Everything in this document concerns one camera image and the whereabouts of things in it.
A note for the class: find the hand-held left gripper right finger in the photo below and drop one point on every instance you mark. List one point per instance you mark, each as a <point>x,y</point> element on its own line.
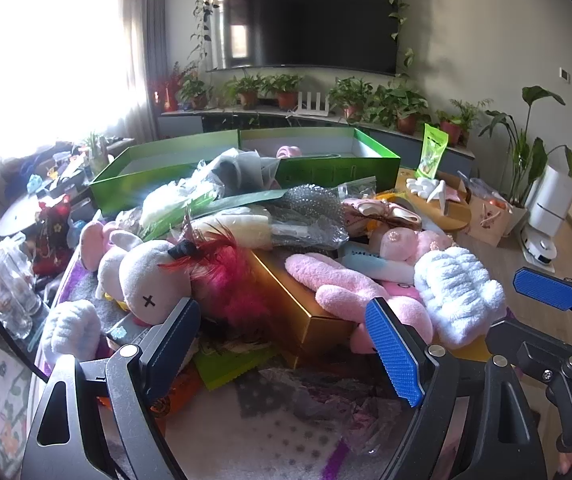
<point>393,355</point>

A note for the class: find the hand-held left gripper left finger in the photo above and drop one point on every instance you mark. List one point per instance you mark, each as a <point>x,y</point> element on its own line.
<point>173,350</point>

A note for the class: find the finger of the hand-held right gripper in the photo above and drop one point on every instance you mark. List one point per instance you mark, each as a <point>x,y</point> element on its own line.
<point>520,342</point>
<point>545,287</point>

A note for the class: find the red feather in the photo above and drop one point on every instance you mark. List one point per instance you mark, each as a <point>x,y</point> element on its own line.
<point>226,285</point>

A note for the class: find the green cardboard box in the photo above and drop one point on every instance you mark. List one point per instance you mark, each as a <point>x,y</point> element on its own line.
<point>336,170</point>

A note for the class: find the white robot vacuum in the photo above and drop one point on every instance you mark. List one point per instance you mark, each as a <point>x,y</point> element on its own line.
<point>540,250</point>

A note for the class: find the green paper sheet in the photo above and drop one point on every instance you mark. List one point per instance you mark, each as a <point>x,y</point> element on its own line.
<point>236,365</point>

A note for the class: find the white rabbit plush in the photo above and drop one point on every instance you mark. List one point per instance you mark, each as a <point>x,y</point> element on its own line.
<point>146,275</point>

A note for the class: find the white fluffy plush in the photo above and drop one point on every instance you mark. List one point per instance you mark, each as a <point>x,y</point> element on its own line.
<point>458,292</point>

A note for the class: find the pink fluffy plush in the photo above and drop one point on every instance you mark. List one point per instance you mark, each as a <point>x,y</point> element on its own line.
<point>336,290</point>

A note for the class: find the kraft paper bag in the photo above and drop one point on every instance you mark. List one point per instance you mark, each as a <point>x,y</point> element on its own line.
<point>490,220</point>

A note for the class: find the white vacuum dock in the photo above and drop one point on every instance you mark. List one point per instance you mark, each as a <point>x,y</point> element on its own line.
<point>555,200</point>

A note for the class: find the light blue packet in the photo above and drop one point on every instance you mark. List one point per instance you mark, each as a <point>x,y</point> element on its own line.
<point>370,262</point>

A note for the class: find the white fluffy slipper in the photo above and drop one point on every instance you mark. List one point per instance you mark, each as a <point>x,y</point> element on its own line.
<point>73,330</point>

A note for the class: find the gold box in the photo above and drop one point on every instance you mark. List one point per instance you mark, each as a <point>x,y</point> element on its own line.
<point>296,305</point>

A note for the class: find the pink pearl pouch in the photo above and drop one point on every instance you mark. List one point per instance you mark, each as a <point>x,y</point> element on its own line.
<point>405,242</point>

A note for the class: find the round wooden side table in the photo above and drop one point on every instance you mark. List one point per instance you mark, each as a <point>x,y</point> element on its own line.
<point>445,217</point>

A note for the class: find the small pink plush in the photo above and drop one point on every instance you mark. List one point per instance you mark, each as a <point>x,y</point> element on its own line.
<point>91,245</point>

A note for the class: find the cream plush in plastic bag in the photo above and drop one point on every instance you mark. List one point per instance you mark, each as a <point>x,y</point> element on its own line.
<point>246,232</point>

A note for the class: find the small cardboard box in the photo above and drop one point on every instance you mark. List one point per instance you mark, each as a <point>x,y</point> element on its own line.
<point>458,180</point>

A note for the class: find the large floor plant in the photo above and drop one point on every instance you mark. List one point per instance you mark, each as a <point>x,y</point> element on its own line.
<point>525,150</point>

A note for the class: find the white pointed paper ornament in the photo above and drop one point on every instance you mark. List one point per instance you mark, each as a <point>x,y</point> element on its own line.
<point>443,192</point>

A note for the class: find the green card packet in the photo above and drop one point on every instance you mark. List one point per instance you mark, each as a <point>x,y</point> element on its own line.
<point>201,210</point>

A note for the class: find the pink ballet shoes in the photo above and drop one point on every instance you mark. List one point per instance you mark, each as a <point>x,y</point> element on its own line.
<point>380,212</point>

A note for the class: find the white gloves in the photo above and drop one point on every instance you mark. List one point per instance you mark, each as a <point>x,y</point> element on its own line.
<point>421,186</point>

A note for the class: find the red flowered bag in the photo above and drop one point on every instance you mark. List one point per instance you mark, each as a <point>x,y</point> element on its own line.
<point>53,240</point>

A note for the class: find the silver glitter item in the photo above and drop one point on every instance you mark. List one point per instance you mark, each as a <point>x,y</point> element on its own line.
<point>311,205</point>

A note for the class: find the green snack bag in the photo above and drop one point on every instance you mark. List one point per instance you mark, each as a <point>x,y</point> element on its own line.
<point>433,152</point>

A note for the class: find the clear drinking glasses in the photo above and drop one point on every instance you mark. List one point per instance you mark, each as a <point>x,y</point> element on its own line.
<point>8,285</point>

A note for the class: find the green box lid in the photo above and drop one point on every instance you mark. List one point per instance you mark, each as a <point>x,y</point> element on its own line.
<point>166,165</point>

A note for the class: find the grey cloth in plastic bag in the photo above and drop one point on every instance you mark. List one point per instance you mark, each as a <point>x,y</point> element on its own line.
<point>238,170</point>

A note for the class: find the round grey coffee table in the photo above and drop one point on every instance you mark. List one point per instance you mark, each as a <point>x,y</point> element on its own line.
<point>21,212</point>

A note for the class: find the small plant in glass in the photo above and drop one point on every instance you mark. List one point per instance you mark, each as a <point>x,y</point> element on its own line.
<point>97,150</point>

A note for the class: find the pink pig plush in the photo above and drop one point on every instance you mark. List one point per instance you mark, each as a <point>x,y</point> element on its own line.
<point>288,151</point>

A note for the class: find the grey television console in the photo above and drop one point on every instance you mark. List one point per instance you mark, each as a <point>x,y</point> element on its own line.
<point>316,122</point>

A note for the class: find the row of potted plants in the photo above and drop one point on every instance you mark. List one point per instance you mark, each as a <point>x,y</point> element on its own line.
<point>350,100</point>

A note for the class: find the red flower decoration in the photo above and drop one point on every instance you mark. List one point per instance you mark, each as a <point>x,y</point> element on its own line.
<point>166,91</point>

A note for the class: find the white picket fence ornament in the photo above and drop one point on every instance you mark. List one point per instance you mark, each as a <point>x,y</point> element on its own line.
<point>312,102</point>

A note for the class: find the trailing vine plant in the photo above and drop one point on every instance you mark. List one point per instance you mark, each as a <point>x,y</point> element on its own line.
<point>400,25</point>
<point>203,15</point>

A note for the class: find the white sheer curtain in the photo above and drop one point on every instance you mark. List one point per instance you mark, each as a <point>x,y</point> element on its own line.
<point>51,60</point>

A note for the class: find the wall switch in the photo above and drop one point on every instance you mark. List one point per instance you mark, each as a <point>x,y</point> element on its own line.
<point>564,75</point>

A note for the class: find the black wall television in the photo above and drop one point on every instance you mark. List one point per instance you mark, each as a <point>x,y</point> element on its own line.
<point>306,15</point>

